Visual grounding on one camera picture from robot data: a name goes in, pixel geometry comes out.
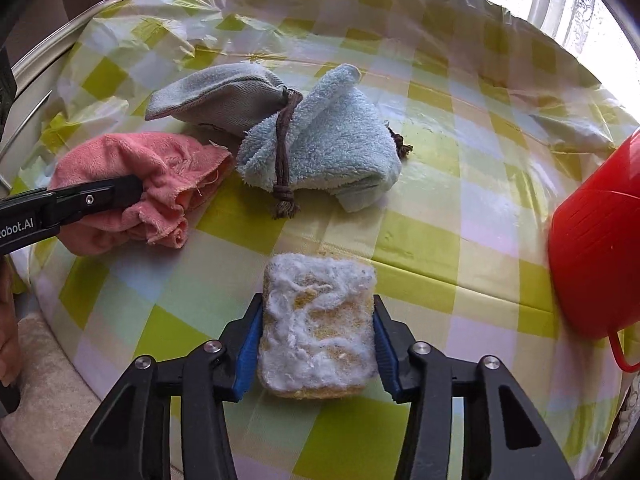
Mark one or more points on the light blue towel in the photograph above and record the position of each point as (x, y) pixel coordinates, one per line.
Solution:
(340, 150)

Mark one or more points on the floral lace curtain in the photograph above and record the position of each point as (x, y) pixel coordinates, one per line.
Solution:
(585, 10)

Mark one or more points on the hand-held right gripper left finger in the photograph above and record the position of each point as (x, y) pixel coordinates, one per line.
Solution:
(247, 360)

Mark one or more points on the yellow checked plastic tablecloth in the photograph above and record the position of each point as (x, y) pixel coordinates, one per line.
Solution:
(450, 210)

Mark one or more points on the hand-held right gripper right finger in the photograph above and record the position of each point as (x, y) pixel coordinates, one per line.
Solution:
(387, 355)

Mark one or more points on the person's left hand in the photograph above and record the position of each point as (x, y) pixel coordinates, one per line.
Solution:
(7, 320)

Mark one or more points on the red plastic jug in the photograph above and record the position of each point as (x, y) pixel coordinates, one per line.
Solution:
(600, 250)

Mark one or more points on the yellow sponge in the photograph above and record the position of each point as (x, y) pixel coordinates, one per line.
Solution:
(320, 330)

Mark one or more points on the pink towel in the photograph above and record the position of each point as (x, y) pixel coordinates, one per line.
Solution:
(150, 160)

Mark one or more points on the white cabinet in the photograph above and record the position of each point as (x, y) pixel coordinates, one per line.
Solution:
(60, 22)

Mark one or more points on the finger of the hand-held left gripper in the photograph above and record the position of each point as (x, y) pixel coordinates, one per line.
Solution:
(100, 200)

